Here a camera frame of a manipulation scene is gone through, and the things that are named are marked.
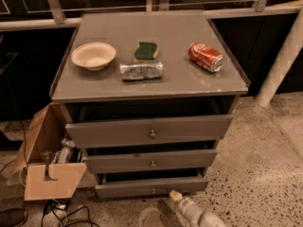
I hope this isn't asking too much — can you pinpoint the dark brown shoe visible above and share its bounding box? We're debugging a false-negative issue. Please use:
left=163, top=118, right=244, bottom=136
left=0, top=208, right=27, bottom=227

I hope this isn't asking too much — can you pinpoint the plastic bottle in box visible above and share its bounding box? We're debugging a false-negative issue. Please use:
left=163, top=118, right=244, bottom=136
left=58, top=139, right=75, bottom=164

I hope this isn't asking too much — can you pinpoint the metal railing frame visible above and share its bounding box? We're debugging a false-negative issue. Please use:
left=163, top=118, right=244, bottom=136
left=1, top=0, right=302, bottom=31

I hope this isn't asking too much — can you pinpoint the grey top drawer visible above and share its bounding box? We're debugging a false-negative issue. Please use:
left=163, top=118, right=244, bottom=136
left=66, top=114, right=233, bottom=148

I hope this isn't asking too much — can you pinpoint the green yellow sponge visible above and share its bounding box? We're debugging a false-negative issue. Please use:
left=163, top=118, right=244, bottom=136
left=134, top=42, right=158, bottom=61

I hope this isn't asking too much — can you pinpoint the beige paper bowl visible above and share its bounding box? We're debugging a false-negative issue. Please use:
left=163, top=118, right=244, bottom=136
left=71, top=43, right=116, bottom=71

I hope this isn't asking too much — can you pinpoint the grey middle drawer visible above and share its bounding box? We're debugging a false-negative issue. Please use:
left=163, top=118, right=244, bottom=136
left=84, top=149, right=217, bottom=174

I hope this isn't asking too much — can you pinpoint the brown cardboard box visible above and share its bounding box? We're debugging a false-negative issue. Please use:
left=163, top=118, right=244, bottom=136
left=10, top=103, right=97, bottom=201

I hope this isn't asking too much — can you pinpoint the black cable on floor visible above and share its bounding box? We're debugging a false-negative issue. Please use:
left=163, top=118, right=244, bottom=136
left=40, top=200, right=98, bottom=227

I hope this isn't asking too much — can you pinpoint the grey bottom drawer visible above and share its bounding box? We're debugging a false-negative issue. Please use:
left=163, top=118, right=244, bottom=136
left=96, top=168, right=208, bottom=199

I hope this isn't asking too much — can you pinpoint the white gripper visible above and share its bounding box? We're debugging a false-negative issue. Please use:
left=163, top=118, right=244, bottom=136
left=169, top=190, right=204, bottom=225

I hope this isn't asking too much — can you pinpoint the grey drawer cabinet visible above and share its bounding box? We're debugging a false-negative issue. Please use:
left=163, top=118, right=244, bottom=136
left=48, top=9, right=252, bottom=187

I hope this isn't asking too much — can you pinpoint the white slanted post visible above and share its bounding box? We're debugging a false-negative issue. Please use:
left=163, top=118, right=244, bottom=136
left=256, top=9, right=303, bottom=108

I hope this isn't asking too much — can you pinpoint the grey drawer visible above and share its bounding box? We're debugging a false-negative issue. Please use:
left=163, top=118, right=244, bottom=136
left=84, top=149, right=217, bottom=174
left=66, top=114, right=233, bottom=148
left=96, top=168, right=208, bottom=199

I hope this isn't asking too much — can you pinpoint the red cola can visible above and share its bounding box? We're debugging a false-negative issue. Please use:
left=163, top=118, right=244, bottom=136
left=187, top=43, right=224, bottom=73

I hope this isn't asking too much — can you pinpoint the silver crushed can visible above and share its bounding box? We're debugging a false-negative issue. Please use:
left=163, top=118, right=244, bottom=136
left=119, top=61, right=164, bottom=80

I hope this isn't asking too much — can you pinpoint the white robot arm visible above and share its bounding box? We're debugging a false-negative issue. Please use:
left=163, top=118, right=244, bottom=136
left=169, top=190, right=227, bottom=227

